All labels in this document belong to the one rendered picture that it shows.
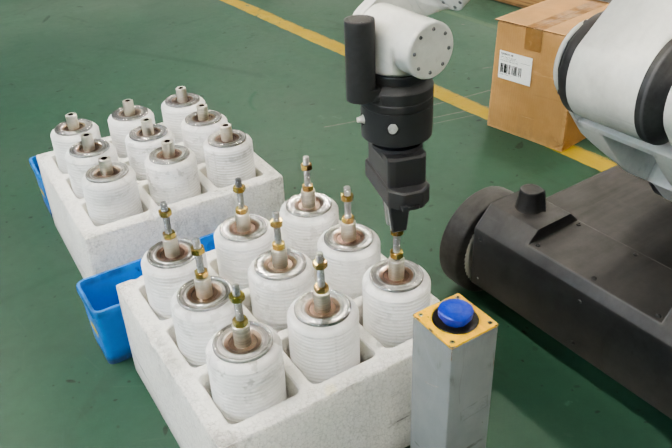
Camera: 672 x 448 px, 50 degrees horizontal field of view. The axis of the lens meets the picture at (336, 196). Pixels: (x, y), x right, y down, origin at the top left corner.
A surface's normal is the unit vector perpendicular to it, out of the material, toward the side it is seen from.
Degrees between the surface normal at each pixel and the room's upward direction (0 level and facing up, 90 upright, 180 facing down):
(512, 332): 0
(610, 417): 0
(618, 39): 40
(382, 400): 90
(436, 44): 90
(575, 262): 0
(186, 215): 90
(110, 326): 92
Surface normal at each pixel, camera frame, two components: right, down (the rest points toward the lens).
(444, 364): -0.84, 0.30
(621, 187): -0.04, -0.86
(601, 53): -0.68, -0.27
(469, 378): 0.54, 0.41
